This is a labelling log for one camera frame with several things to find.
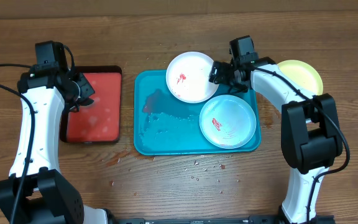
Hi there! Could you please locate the white plate with red stain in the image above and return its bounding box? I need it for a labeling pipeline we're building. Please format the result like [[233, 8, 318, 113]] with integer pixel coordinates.
[[165, 52, 219, 103]]

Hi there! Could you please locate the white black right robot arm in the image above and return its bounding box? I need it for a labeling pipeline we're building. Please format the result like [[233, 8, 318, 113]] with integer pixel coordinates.
[[209, 57, 347, 223]]

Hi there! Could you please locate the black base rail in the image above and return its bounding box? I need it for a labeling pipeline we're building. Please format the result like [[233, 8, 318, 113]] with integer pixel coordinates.
[[117, 215, 285, 224]]

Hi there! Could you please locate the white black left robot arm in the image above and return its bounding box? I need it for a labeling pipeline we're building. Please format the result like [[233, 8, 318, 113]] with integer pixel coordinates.
[[0, 62, 116, 223]]

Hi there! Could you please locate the light blue plate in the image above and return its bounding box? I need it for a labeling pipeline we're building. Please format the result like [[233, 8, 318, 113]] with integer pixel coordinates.
[[199, 95, 257, 149]]

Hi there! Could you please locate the teal plastic tray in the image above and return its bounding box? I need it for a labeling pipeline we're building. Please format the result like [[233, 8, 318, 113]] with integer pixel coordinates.
[[134, 70, 262, 156]]

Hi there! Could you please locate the dark green sponge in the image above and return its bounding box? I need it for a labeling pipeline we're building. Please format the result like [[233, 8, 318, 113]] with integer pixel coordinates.
[[78, 98, 94, 106]]

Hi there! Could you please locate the yellow-green plate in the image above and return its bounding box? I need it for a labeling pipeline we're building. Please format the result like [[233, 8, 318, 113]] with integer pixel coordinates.
[[277, 60, 323, 95]]

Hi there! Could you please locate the red tray with dark rim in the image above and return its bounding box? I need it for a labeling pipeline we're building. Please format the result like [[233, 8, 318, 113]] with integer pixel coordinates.
[[59, 65, 122, 143]]

